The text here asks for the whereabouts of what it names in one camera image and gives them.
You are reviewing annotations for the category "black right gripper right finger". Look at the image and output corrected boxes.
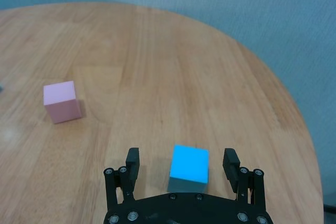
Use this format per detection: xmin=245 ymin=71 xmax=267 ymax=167
xmin=222 ymin=147 xmax=266 ymax=208

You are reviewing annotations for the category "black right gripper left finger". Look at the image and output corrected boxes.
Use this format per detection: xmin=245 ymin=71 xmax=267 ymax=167
xmin=103 ymin=147 xmax=140 ymax=208

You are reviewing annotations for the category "blue cube block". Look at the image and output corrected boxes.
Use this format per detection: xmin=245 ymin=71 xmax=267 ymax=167
xmin=167 ymin=144 xmax=210 ymax=195

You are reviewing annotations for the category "pink cube block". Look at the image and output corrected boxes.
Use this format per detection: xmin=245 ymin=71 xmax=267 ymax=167
xmin=43 ymin=80 xmax=81 ymax=124

